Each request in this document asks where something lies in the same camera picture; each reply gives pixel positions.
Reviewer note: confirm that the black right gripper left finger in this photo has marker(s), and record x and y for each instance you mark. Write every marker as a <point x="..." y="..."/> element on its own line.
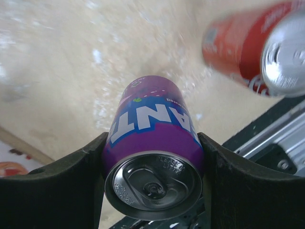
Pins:
<point x="65" y="194"/>

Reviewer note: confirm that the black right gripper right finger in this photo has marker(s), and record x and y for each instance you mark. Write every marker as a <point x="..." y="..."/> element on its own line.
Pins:
<point x="240" y="194"/>

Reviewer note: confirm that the purple fanta can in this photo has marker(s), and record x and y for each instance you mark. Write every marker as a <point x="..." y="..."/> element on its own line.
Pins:
<point x="153" y="158"/>

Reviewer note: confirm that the red coca-cola can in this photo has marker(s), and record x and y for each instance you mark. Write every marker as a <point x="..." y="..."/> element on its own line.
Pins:
<point x="262" y="49"/>

